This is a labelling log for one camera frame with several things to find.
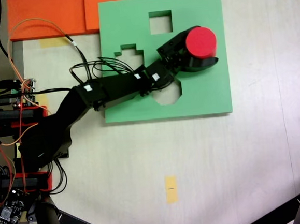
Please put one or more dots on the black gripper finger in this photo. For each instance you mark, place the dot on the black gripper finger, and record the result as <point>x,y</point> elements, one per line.
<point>192,28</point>
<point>200,64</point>

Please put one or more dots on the red cylinder block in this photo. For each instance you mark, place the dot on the red cylinder block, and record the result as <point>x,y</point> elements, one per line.
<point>200,41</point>

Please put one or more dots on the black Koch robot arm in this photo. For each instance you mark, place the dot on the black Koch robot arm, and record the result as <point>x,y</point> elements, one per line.
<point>117,87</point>

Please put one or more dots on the large flat orange block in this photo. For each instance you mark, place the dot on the large flat orange block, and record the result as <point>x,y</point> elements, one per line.
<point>46,13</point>

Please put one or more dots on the green shape sorting board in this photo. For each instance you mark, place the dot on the green shape sorting board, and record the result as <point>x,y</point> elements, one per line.
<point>203,94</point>

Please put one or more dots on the wide yellow tape strip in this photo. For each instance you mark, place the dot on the wide yellow tape strip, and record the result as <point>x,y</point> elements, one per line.
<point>53,42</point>

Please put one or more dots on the yellow tape marker with print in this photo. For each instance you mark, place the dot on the yellow tape marker with print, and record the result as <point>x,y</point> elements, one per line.
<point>171,190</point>

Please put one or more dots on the small yellow tape piece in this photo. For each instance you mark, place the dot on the small yellow tape piece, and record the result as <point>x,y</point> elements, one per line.
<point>43,99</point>

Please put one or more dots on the red and black table clamp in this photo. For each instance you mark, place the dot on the red and black table clamp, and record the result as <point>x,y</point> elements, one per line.
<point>39,111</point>
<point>45,181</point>

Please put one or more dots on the circuit board with red LED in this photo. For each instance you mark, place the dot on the circuit board with red LED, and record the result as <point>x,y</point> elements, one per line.
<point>26,89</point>

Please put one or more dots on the black circuit board with capacitors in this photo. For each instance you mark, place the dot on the black circuit board with capacitors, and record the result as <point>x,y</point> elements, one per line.
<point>9,212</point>

